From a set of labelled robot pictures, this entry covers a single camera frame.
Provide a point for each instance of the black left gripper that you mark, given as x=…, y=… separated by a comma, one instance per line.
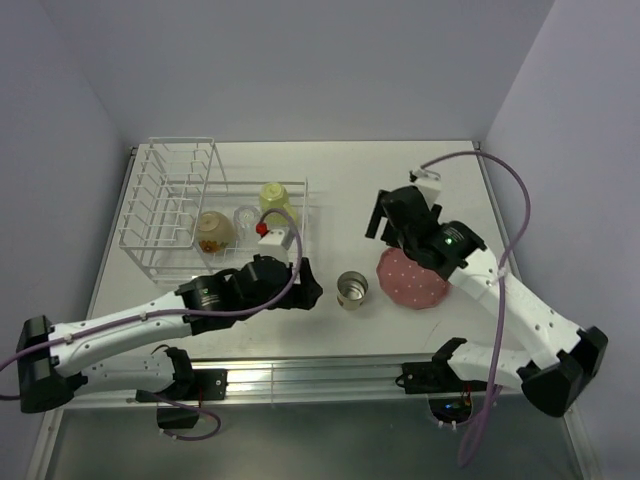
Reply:
x=302, y=294

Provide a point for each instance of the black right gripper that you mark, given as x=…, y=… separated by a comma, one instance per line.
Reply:
x=375, y=218

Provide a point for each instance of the clear drinking glass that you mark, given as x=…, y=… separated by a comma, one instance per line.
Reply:
x=245, y=219

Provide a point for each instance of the yellow-green mug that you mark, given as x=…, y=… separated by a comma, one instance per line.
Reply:
x=274, y=195

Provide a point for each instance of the beige bowl with flower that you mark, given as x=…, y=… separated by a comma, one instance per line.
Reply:
x=214, y=232

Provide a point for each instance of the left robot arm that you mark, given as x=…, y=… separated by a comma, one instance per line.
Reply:
x=57, y=362

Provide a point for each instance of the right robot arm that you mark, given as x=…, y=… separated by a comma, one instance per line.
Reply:
x=557, y=359

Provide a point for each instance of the small steel cup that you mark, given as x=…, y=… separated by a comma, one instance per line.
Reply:
x=352, y=288

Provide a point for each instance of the pink dotted plate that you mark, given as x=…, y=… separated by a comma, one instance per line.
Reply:
x=408, y=284

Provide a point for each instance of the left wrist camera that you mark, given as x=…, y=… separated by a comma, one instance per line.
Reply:
x=274, y=242

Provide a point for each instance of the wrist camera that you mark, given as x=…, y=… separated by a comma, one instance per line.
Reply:
x=428, y=183
x=274, y=242

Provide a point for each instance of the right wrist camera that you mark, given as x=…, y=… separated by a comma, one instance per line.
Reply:
x=428, y=183

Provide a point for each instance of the aluminium rail frame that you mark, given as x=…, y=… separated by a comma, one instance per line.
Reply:
x=332, y=355

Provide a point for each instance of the white wire dish rack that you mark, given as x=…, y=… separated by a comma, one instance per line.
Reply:
x=173, y=181

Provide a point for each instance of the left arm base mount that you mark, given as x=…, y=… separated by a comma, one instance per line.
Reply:
x=182, y=413

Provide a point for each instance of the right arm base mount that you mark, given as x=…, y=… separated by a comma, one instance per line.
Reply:
x=453, y=400

